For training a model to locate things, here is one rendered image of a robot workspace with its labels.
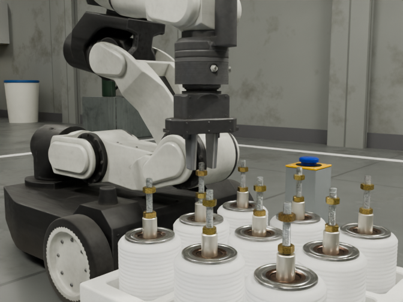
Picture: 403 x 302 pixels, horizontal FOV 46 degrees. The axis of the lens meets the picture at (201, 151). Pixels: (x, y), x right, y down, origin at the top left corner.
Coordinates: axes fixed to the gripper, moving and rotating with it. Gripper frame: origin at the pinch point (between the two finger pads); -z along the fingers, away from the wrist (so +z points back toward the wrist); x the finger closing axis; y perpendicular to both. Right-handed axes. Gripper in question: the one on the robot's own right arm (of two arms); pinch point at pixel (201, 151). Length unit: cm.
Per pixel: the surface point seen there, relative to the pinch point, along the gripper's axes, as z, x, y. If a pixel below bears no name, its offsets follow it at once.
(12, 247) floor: -37, 26, -76
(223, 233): -13.2, -2.0, 4.4
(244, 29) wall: 63, -197, -317
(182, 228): -12.3, 4.3, 1.7
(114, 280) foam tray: -19.4, 15.5, 1.2
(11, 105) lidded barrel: -14, -11, -606
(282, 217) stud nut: -4.3, 2.5, 26.8
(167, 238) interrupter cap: -11.6, 9.2, 7.3
